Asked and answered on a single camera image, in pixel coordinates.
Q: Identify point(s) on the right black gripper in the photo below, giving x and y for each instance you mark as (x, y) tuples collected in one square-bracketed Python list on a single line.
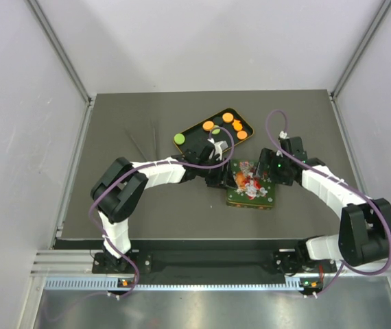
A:
[(267, 157)]

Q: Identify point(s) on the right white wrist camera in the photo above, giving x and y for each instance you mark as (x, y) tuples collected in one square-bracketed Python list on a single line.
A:
[(283, 135)]

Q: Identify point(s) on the white slotted cable duct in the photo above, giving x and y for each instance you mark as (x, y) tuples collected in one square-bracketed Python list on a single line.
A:
[(119, 284)]

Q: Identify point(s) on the round orange cookie left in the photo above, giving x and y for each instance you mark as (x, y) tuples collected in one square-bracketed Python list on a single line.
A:
[(208, 125)]

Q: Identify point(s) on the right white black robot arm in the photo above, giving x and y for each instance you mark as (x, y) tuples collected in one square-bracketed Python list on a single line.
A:
[(365, 224)]

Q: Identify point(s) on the black cookie tray gold rim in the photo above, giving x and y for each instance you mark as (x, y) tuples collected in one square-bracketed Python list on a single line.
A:
[(226, 125)]

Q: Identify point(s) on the black metal tweezers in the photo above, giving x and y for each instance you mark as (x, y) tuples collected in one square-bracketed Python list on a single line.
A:
[(144, 135)]

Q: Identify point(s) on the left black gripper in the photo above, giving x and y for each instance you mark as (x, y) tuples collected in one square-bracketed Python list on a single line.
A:
[(218, 180)]

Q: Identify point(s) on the round orange cookie right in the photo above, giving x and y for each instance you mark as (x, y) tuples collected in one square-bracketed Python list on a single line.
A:
[(241, 135)]

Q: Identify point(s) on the green round cookie left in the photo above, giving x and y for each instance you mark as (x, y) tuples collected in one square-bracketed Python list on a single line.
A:
[(179, 139)]

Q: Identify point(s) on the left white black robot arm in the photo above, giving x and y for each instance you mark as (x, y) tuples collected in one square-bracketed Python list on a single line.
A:
[(117, 193)]

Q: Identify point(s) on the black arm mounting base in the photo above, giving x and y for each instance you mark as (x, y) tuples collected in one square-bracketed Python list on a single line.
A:
[(283, 261)]

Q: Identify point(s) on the round orange cookie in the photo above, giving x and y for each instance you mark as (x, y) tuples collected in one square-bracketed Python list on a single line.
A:
[(227, 117), (241, 135), (208, 125)]

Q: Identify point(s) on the round orange cookie top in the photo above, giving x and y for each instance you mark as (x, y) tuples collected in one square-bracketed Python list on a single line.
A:
[(227, 117)]

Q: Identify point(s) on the green round cookie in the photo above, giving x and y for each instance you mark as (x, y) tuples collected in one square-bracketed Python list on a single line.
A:
[(215, 131), (179, 139)]

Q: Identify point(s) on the green round cookie centre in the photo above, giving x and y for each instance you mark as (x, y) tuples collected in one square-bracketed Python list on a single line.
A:
[(215, 131)]

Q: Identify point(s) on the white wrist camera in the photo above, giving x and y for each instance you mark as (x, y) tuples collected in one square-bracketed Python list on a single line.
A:
[(283, 135), (218, 148)]

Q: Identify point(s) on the gold tin lid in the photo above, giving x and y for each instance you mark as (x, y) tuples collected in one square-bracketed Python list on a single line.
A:
[(247, 183)]

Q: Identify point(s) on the green christmas cookie tin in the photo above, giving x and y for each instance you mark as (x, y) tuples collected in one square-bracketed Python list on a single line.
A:
[(243, 201)]

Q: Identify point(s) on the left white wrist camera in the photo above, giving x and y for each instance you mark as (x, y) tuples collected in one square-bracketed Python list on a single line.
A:
[(218, 148)]

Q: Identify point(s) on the orange fish cookie on tray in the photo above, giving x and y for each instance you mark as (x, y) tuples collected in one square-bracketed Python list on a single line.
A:
[(237, 125)]

